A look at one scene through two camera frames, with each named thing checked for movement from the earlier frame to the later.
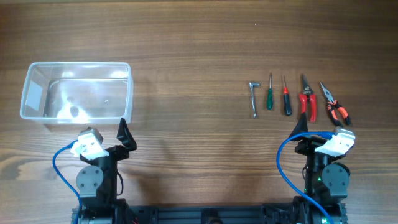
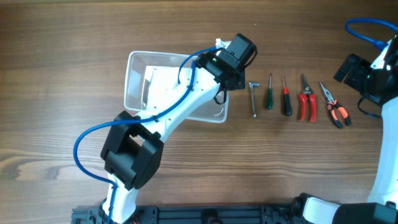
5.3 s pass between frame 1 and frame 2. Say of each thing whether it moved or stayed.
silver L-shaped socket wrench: stayed
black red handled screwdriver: stayed
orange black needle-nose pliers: stayed
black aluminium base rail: stayed
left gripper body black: moved
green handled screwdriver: stayed
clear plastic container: moved
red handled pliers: stayed
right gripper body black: moved
